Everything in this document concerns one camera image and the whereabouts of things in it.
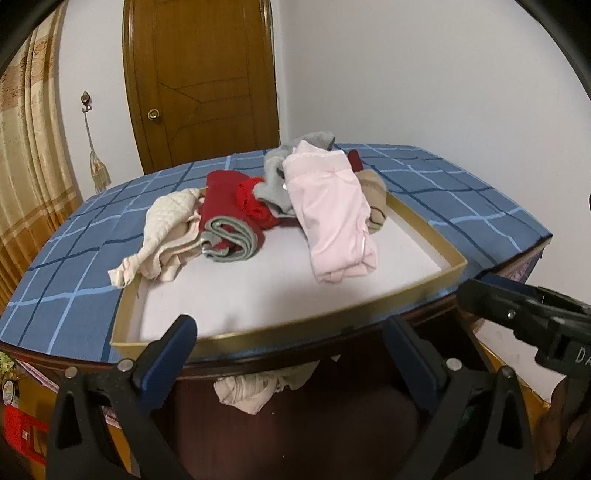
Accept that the cream white underwear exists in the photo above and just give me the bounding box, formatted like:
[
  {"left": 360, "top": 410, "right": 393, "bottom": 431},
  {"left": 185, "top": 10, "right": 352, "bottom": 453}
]
[{"left": 107, "top": 188, "right": 206, "bottom": 289}]

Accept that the person's right hand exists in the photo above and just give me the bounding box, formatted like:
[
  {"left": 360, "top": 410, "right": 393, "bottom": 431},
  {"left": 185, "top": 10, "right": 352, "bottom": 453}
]
[{"left": 540, "top": 376, "right": 591, "bottom": 476}]

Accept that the red plastic stool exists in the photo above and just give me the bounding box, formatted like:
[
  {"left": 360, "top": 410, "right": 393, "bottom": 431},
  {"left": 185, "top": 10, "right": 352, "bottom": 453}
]
[{"left": 0, "top": 404, "right": 51, "bottom": 464}]

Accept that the light beige underwear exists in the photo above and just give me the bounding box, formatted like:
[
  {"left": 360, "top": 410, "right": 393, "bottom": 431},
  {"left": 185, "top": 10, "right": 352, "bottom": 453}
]
[{"left": 213, "top": 361, "right": 320, "bottom": 415}]

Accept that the blue plaid tablecloth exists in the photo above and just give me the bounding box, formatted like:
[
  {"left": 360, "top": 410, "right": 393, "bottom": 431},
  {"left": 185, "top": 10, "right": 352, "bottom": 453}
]
[{"left": 0, "top": 143, "right": 552, "bottom": 365}]

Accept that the beige curtain tassel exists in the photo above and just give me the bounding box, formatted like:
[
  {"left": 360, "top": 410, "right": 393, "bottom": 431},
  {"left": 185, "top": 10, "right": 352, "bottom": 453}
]
[{"left": 83, "top": 111, "right": 112, "bottom": 195}]

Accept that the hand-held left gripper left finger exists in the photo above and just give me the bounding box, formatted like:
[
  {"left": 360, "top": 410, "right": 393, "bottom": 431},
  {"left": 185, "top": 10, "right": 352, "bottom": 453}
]
[{"left": 46, "top": 314, "right": 199, "bottom": 480}]

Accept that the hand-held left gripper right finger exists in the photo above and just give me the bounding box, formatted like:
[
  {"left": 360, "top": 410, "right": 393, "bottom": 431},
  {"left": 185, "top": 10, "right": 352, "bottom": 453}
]
[{"left": 383, "top": 315, "right": 536, "bottom": 480}]

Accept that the small red lace underwear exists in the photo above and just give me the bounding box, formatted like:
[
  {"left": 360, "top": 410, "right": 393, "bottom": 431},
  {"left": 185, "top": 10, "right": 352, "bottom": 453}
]
[{"left": 236, "top": 178, "right": 281, "bottom": 230}]

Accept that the dark red grey-waistband underwear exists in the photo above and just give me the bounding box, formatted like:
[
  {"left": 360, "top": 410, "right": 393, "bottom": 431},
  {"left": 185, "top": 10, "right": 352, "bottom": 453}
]
[{"left": 198, "top": 170, "right": 266, "bottom": 263}]

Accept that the pale pink underwear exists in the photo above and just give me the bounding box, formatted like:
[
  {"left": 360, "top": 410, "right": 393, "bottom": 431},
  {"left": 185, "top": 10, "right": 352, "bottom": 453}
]
[{"left": 283, "top": 140, "right": 378, "bottom": 284}]

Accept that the shallow gold cardboard tray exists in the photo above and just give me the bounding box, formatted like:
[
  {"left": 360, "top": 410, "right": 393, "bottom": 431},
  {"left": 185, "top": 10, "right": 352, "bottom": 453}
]
[{"left": 110, "top": 187, "right": 468, "bottom": 361}]

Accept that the dark wooden desk drawer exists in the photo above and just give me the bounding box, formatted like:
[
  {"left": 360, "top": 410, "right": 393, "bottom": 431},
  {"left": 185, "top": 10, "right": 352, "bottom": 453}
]
[{"left": 152, "top": 351, "right": 467, "bottom": 480}]

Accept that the grey underwear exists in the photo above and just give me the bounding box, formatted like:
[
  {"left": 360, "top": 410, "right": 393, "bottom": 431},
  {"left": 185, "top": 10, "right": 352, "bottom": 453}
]
[{"left": 256, "top": 131, "right": 335, "bottom": 217}]

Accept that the dark wooden desk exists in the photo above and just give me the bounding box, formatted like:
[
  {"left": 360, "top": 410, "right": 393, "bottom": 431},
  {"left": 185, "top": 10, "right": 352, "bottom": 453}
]
[{"left": 0, "top": 237, "right": 552, "bottom": 480}]

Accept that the beige patterned curtain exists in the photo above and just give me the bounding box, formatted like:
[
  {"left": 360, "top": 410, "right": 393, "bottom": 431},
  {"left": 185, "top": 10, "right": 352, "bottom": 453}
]
[{"left": 0, "top": 4, "right": 84, "bottom": 296}]

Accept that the tan underwear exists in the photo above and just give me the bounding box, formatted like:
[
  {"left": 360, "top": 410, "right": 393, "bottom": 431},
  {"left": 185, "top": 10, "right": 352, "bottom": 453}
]
[{"left": 355, "top": 168, "right": 389, "bottom": 234}]

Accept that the brown wooden door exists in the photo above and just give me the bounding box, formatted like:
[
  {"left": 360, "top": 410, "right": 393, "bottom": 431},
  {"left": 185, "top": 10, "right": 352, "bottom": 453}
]
[{"left": 122, "top": 0, "right": 281, "bottom": 175}]

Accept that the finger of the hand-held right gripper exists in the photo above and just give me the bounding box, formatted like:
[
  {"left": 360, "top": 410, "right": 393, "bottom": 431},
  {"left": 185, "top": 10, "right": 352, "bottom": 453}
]
[
  {"left": 456, "top": 278, "right": 561, "bottom": 352},
  {"left": 485, "top": 273, "right": 591, "bottom": 324}
]

